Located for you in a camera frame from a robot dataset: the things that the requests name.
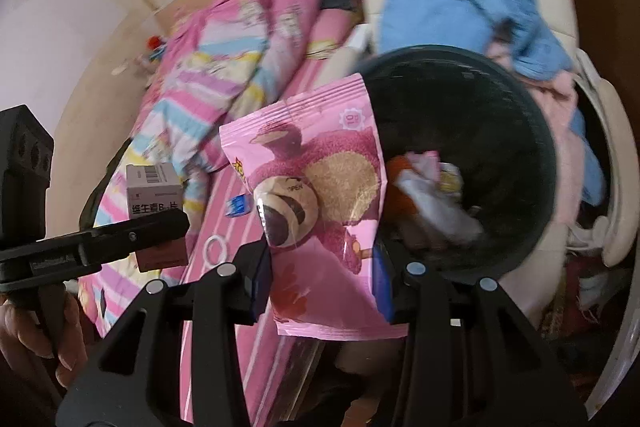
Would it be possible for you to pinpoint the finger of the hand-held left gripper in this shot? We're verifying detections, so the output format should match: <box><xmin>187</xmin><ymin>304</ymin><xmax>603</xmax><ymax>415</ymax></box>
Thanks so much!
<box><xmin>82</xmin><ymin>208</ymin><xmax>191</xmax><ymax>266</ymax></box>

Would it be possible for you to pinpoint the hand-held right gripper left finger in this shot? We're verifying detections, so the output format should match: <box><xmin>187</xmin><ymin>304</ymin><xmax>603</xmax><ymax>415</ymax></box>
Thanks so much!
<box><xmin>62</xmin><ymin>239</ymin><xmax>273</xmax><ymax>427</ymax></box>

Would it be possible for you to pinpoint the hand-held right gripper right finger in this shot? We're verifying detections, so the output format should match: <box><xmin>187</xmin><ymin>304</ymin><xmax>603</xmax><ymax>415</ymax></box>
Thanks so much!
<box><xmin>372</xmin><ymin>239</ymin><xmax>588</xmax><ymax>427</ymax></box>

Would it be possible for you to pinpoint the small white medicine box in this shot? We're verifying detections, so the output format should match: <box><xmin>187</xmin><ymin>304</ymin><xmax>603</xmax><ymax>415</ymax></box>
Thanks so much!
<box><xmin>125</xmin><ymin>162</ymin><xmax>191</xmax><ymax>273</ymax></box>

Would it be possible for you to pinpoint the white paper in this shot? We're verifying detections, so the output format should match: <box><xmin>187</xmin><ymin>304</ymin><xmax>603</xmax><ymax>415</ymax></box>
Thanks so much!
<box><xmin>400</xmin><ymin>167</ymin><xmax>484</xmax><ymax>241</ymax></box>

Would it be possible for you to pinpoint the orange foam net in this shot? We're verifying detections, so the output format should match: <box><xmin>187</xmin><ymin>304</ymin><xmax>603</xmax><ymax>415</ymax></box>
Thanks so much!
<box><xmin>387</xmin><ymin>155</ymin><xmax>419</xmax><ymax>218</ymax></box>

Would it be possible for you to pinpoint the white rag with pink edge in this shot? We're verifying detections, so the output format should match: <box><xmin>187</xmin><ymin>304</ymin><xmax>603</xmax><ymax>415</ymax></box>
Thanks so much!
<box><xmin>404</xmin><ymin>150</ymin><xmax>444</xmax><ymax>180</ymax></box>

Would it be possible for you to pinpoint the pink bear snack packet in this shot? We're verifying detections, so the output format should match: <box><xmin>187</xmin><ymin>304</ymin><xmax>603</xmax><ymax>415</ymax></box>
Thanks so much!
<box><xmin>218</xmin><ymin>73</ymin><xmax>409</xmax><ymax>341</ymax></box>

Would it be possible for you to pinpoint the black round bin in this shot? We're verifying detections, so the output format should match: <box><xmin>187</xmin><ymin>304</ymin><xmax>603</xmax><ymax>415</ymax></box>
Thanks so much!
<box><xmin>350</xmin><ymin>46</ymin><xmax>559</xmax><ymax>286</ymax></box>

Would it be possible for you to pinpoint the person's left hand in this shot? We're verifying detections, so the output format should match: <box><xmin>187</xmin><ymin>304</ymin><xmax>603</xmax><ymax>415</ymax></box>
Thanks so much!
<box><xmin>0</xmin><ymin>292</ymin><xmax>89</xmax><ymax>389</ymax></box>

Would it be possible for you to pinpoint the small blue packet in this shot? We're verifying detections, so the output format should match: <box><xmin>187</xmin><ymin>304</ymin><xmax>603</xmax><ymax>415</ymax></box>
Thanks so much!
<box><xmin>227</xmin><ymin>194</ymin><xmax>250</xmax><ymax>219</ymax></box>

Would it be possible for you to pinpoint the pink striped bed sheet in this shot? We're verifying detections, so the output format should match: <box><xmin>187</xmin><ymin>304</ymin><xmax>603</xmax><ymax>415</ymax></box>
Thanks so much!
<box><xmin>177</xmin><ymin>9</ymin><xmax>372</xmax><ymax>427</ymax></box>

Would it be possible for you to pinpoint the pink striped printed quilt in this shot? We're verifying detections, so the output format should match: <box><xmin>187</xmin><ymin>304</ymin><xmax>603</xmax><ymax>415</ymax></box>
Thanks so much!
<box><xmin>80</xmin><ymin>0</ymin><xmax>326</xmax><ymax>329</ymax></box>

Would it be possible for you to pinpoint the pale pink clothing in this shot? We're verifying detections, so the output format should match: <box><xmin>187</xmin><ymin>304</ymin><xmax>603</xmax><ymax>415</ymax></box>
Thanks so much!
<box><xmin>486</xmin><ymin>38</ymin><xmax>607</xmax><ymax>229</ymax></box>

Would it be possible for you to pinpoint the white tape ring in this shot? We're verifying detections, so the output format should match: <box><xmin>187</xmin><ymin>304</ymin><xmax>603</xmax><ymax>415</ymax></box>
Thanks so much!
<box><xmin>202</xmin><ymin>234</ymin><xmax>232</xmax><ymax>266</ymax></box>

